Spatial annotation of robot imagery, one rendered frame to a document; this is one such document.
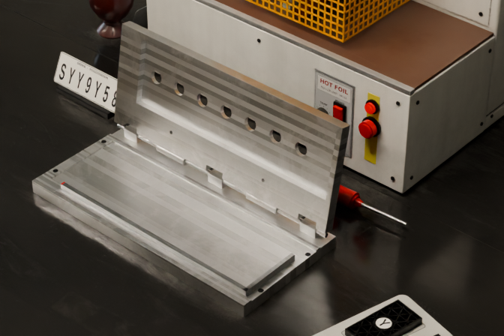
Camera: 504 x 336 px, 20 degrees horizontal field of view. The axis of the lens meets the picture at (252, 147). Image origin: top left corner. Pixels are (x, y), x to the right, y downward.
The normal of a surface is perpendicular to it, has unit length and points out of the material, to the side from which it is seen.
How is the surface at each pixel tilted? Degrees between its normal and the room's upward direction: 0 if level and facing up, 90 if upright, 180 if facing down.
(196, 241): 0
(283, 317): 0
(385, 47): 0
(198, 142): 80
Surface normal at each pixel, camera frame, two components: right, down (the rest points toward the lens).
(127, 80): -0.65, 0.29
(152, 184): 0.00, -0.81
